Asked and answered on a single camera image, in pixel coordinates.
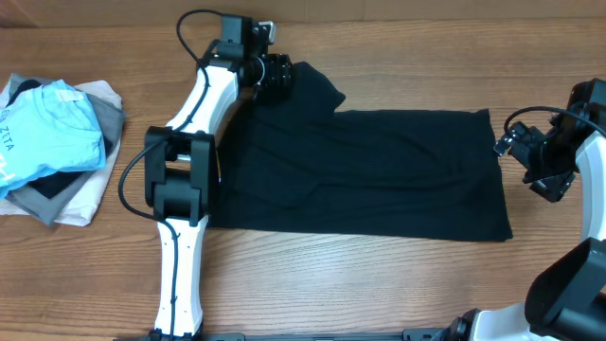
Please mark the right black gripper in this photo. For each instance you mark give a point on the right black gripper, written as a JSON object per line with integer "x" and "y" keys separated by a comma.
{"x": 521, "y": 143}

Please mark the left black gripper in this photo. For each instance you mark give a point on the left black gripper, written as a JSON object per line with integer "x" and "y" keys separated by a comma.
{"x": 277, "y": 75}

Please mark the black t-shirt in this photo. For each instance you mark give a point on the black t-shirt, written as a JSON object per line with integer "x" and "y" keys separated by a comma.
{"x": 304, "y": 165}

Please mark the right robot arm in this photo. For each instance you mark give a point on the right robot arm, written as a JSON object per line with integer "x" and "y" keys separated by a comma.
{"x": 565, "y": 301}

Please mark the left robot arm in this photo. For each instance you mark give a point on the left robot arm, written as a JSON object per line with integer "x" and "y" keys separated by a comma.
{"x": 181, "y": 165}

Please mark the grey folded t-shirt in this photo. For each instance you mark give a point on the grey folded t-shirt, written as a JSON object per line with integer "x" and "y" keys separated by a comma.
{"x": 106, "y": 120}

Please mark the light blue folded t-shirt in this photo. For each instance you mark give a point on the light blue folded t-shirt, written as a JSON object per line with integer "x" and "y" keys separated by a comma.
{"x": 47, "y": 132}

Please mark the white folded t-shirt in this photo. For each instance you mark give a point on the white folded t-shirt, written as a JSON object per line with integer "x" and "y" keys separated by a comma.
{"x": 87, "y": 199}

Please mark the black folded shirt in pile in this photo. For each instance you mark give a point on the black folded shirt in pile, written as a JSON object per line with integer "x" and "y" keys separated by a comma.
{"x": 54, "y": 182}

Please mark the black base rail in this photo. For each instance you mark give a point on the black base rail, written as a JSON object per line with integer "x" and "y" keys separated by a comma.
{"x": 420, "y": 334}

